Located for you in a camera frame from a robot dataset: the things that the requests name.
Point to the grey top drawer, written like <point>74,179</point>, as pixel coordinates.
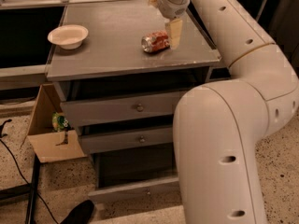
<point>96,111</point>

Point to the red coke can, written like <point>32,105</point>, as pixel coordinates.
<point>155,41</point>

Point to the grey drawer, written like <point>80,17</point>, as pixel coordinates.
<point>96,111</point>
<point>103,142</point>
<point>134,173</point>

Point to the cardboard box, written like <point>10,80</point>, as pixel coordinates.
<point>48,145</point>

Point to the grey metal railing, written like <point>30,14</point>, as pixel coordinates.
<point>31,3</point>

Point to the black shoe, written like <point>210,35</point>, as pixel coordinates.
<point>81,214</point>

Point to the grey bottom drawer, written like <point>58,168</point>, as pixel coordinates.
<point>134,173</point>

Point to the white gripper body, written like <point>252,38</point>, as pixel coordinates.
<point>172,8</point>

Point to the grey drawer cabinet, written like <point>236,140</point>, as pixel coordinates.
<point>111,64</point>

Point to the black floor frame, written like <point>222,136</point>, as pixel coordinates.
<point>25,189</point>

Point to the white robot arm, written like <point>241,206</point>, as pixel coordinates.
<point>217,125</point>

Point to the white bowl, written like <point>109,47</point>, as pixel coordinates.
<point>68,36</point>

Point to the grey middle drawer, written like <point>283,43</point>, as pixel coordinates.
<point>103,142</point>

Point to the metal diagonal rod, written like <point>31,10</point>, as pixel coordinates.
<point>260,12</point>

